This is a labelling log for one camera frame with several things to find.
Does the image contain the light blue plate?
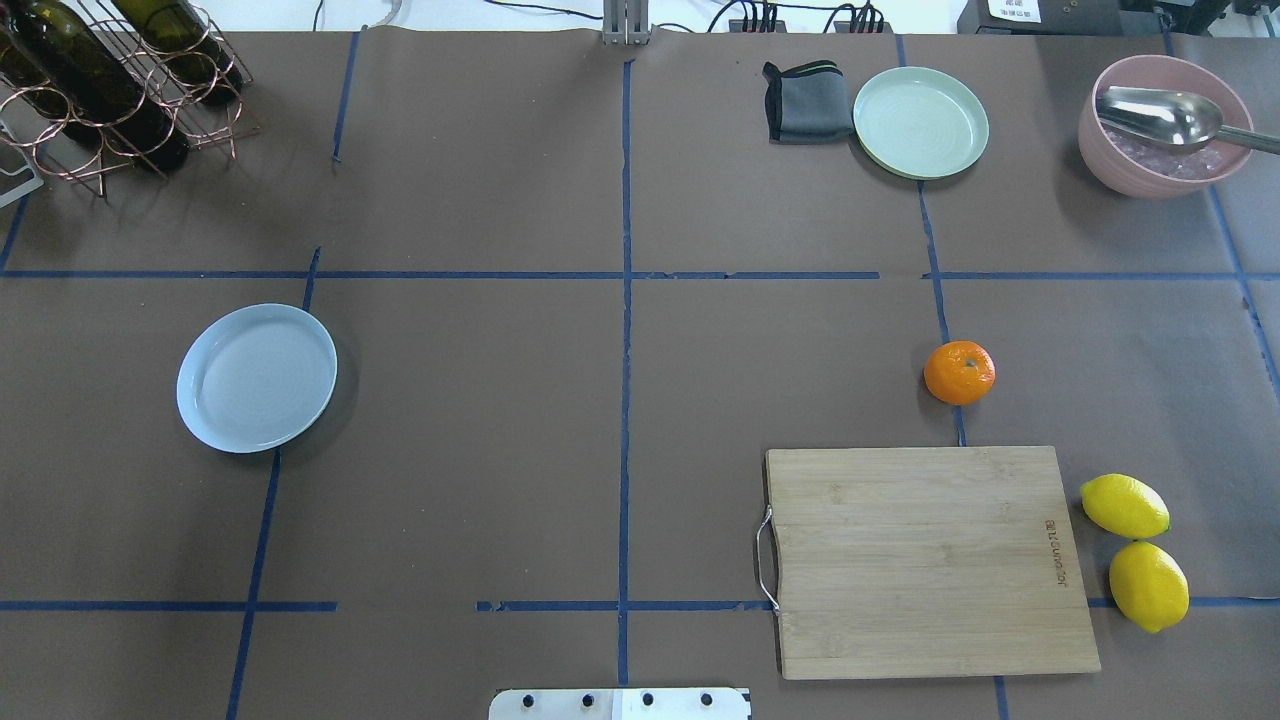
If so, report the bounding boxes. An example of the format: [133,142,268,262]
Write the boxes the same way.
[175,304,339,454]

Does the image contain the aluminium frame post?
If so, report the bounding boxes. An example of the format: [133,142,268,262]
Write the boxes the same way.
[602,0,652,46]

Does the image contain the dark wine bottle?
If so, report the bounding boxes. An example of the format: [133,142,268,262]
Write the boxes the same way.
[1,31,70,122]
[113,1,243,108]
[3,1,189,174]

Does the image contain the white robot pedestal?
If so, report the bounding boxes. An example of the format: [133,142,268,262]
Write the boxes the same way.
[488,685,753,719]

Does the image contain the yellow lemon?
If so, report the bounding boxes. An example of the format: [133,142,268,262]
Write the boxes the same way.
[1107,541,1190,634]
[1080,473,1171,541]

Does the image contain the light green plate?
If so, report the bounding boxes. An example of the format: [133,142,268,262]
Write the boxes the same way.
[851,67,989,181]

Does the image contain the bamboo cutting board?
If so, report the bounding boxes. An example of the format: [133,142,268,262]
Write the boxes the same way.
[762,446,1101,682]

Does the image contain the copper wire bottle rack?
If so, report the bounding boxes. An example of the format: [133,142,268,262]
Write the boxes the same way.
[3,1,262,197]

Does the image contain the black computer box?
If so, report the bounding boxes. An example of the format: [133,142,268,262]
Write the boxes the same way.
[956,1,1196,37]

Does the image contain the pink bowl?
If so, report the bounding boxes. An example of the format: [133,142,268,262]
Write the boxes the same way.
[1076,55,1277,199]

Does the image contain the metal scoop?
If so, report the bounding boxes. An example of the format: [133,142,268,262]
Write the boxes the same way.
[1094,86,1279,155]

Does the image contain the grey folded cloth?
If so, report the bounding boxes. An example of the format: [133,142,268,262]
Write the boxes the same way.
[762,59,855,145]

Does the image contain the orange fruit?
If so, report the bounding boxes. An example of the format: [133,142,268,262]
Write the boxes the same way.
[922,341,997,406]

